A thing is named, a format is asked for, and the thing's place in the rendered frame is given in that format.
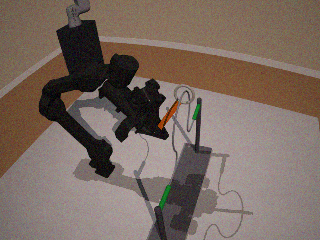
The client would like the orange handle with grey loop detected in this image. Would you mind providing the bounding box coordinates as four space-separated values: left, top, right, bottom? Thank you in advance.
158 84 196 130

